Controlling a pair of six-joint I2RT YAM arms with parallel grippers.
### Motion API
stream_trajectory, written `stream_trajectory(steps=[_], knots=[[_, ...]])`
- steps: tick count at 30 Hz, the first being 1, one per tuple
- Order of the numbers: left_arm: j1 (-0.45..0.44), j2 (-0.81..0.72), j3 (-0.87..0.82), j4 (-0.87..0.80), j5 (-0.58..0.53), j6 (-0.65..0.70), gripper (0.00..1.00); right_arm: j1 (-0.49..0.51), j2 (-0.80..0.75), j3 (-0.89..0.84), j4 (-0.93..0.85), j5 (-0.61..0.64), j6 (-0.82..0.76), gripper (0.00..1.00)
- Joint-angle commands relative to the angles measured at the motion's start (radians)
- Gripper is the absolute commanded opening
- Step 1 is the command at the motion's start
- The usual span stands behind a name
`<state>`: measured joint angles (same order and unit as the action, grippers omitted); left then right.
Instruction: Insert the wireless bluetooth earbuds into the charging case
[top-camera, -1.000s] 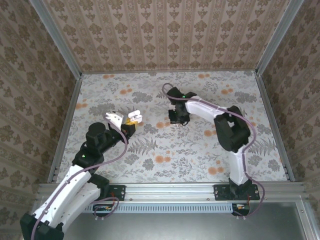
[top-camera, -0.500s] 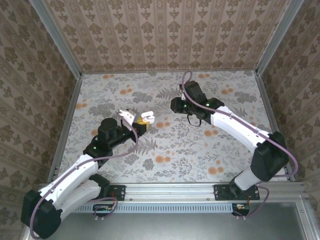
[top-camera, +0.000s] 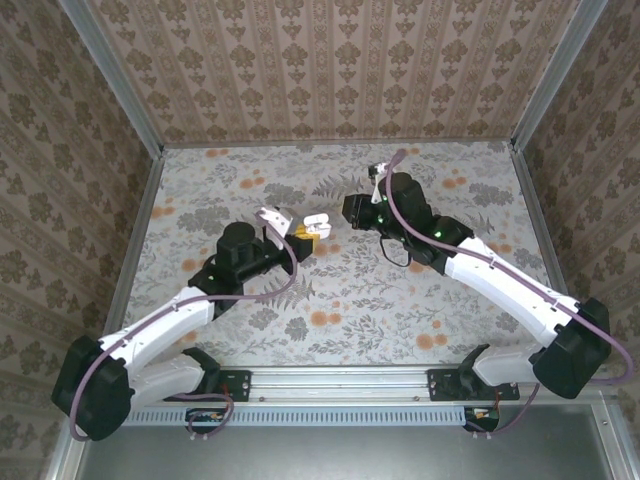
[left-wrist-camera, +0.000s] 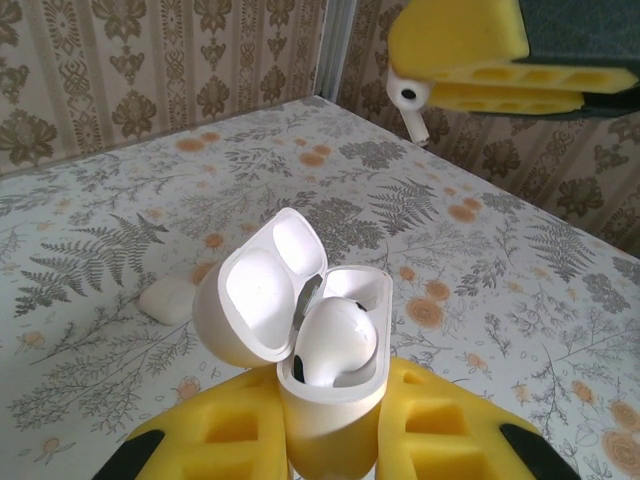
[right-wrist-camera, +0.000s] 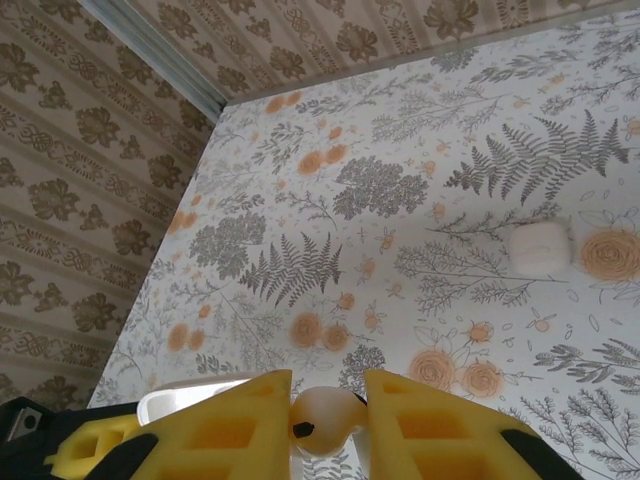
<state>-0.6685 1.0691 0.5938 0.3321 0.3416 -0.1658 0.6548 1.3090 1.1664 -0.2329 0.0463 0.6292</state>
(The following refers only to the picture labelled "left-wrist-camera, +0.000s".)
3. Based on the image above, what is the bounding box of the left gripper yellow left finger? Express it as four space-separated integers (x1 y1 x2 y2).
102 369 291 480

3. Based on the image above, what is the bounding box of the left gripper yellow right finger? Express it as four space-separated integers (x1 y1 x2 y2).
374 356 579 480

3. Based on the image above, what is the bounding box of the white wireless earbud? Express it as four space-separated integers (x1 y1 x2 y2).
291 295 379 389
385 69 432 147

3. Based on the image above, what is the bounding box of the white earbud charging case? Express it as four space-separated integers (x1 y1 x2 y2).
192 207 392 480
138 277 197 326

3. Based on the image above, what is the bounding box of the floral patterned table cover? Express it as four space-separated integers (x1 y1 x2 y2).
0 94 640 480

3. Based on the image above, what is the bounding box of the aluminium frame post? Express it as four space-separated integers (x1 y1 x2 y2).
317 0 352 104

